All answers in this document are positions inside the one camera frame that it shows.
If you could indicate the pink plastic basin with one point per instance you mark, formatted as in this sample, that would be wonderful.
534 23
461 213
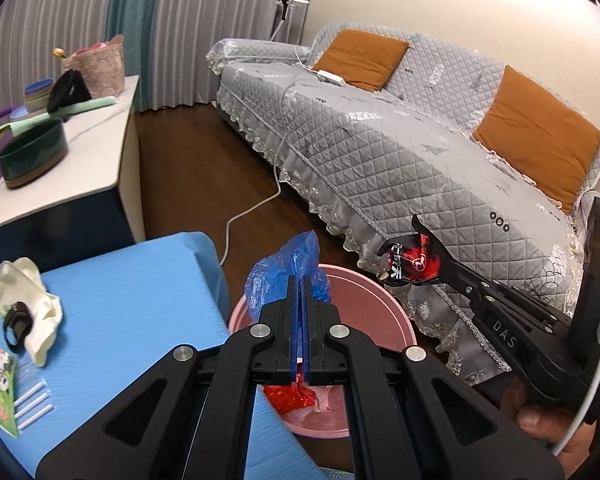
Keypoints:
370 300

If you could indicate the black fabric bag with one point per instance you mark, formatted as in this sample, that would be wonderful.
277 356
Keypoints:
67 91

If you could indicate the stack of colourful bowls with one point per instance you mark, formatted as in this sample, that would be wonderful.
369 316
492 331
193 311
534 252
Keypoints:
37 95

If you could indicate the orange cushion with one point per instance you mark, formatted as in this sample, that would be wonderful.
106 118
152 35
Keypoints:
360 57
535 135

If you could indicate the white wrapped stick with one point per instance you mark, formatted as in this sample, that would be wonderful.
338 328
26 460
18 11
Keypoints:
32 402
30 391
36 416

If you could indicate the person's right hand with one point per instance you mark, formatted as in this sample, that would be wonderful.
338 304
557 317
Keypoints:
535 420

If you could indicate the blue plastic bag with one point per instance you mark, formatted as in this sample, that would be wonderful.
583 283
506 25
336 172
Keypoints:
280 265

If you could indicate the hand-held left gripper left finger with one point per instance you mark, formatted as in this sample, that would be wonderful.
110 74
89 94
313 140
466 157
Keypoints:
280 325

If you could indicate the white clip stand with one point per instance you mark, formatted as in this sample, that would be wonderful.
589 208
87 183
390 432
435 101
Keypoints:
285 5

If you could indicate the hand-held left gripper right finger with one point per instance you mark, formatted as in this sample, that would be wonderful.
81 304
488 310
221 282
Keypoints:
320 325

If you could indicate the yellow artificial tulip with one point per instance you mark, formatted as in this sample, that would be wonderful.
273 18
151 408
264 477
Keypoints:
59 53

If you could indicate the red black snack wrapper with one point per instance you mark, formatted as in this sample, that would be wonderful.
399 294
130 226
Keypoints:
415 262

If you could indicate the dark green round tin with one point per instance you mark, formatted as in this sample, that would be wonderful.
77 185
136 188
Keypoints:
32 155

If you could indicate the green panda print packet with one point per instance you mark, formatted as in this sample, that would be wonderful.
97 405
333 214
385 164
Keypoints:
0 390

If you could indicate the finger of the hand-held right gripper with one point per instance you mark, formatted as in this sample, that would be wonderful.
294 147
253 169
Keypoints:
462 297
455 267

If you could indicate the red plastic bag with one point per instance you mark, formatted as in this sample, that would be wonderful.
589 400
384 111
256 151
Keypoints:
285 397

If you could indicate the grey quilted sofa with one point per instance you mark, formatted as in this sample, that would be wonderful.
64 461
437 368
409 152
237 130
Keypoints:
380 150

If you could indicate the white power strip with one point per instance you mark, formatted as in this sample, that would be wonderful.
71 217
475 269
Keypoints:
329 78

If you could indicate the white top cabinet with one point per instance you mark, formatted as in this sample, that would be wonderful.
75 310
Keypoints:
80 160

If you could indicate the grey curtain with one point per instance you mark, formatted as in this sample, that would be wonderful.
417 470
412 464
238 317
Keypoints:
220 25
45 15

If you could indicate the teal curtain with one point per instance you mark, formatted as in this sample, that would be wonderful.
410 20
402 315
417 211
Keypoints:
132 25

